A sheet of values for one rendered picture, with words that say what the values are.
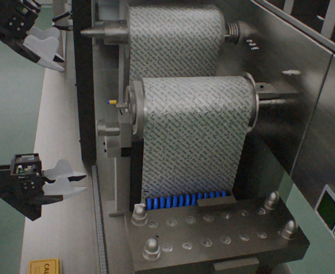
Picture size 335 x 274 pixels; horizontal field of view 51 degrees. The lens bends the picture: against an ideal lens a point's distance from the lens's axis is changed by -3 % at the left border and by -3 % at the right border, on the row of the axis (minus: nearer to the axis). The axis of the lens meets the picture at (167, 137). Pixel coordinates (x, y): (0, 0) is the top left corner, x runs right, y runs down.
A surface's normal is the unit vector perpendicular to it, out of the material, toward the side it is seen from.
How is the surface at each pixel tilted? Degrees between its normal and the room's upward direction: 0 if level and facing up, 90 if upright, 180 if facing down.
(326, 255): 0
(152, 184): 90
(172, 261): 0
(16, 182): 90
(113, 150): 90
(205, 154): 90
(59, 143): 0
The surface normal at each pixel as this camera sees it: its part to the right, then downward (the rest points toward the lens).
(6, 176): 0.22, 0.57
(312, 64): -0.97, 0.07
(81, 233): 0.07, -0.82
